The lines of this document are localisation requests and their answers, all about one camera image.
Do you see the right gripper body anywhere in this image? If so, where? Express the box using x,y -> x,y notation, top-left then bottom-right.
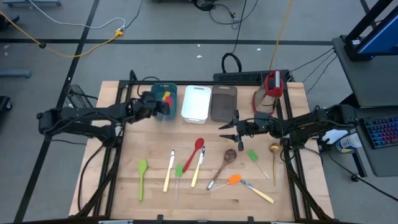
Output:
234,109 -> 274,152

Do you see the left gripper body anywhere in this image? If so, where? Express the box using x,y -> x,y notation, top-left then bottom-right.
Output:
132,93 -> 160,121

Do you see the yellow spatula clear handle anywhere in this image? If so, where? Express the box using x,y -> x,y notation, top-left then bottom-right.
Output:
160,91 -> 174,131

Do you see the teal plastic bin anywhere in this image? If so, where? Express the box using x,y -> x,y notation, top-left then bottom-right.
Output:
151,82 -> 178,121

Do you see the dark wooden spoon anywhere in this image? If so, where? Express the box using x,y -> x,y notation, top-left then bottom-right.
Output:
206,149 -> 238,191

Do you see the grey plastic bin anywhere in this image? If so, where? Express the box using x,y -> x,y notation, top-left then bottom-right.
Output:
210,84 -> 238,123

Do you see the gold metal spoon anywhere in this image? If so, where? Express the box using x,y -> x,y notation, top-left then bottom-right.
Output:
269,142 -> 280,187

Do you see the green spatula clear handle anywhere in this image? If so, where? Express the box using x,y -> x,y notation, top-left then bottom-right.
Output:
174,164 -> 184,200
247,149 -> 271,180

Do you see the red silicone spoon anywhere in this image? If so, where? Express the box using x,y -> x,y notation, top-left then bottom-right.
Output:
182,138 -> 205,174

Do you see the white plastic bin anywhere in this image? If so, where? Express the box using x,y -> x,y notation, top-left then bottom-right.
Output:
180,85 -> 212,124

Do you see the orange spatula clear handle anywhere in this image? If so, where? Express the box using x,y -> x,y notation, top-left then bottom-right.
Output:
211,174 -> 243,192

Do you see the cream-handled table knife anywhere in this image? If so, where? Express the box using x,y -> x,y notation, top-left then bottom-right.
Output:
162,149 -> 177,193
190,146 -> 206,189
240,179 -> 275,205

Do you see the lime green silicone spoon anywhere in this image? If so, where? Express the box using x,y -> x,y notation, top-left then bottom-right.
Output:
137,159 -> 149,203

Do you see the black power strip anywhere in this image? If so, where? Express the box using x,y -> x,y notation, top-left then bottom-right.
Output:
213,70 -> 290,83

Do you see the black mesh controller box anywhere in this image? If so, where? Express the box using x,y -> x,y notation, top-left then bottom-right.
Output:
66,84 -> 96,110

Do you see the white paper sheet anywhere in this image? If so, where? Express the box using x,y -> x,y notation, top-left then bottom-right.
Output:
320,129 -> 341,146

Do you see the grey computer desk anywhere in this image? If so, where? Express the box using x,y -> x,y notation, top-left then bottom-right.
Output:
312,0 -> 398,183

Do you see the rainbow backlit keyboard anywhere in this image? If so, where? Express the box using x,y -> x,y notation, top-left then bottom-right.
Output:
363,115 -> 398,149

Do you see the grey metal table foot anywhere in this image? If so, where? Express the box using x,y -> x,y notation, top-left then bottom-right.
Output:
2,0 -> 62,7
0,70 -> 32,79

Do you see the black chair caster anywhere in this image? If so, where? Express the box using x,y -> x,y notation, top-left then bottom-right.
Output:
0,95 -> 13,112

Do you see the black computer monitor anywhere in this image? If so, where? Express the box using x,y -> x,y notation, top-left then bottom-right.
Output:
356,7 -> 398,58

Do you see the person's shoe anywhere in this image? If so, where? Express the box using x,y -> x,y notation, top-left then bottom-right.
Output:
0,14 -> 20,31

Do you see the red-handled steel box grater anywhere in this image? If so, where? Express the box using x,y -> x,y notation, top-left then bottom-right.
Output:
251,69 -> 285,114

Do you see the black coiled cable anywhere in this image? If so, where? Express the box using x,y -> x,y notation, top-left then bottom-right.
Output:
221,0 -> 248,74

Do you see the yellow extension cable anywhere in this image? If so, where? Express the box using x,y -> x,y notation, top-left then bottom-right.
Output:
0,11 -> 124,59

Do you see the thin black cable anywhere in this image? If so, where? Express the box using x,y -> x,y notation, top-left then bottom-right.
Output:
306,55 -> 338,95
124,0 -> 144,29
303,52 -> 337,83
289,48 -> 335,72

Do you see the orange-yellow cable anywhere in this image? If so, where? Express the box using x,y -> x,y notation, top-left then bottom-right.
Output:
269,0 -> 295,71

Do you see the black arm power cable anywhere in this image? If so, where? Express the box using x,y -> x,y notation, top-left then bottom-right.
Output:
76,144 -> 105,212

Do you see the white floor cable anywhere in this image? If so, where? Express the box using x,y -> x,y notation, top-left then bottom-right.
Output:
27,0 -> 126,30

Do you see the black cable bundle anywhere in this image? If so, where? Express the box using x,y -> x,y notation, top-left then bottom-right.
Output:
192,0 -> 259,30

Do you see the black floor cable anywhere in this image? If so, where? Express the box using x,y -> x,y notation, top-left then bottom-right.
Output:
323,149 -> 398,202

